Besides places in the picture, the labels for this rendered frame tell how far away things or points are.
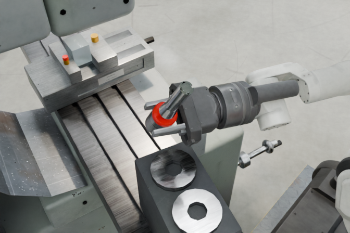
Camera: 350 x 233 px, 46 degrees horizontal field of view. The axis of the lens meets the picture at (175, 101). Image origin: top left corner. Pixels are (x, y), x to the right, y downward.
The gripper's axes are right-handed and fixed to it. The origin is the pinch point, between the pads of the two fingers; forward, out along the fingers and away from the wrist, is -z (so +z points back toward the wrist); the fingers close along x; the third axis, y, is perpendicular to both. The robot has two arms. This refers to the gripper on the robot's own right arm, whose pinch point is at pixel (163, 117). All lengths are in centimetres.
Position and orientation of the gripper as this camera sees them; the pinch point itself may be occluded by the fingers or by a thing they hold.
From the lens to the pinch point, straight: 77.1
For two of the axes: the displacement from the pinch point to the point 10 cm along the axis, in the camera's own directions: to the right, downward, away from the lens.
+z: 9.2, -1.6, 3.6
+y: -2.8, 3.8, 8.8
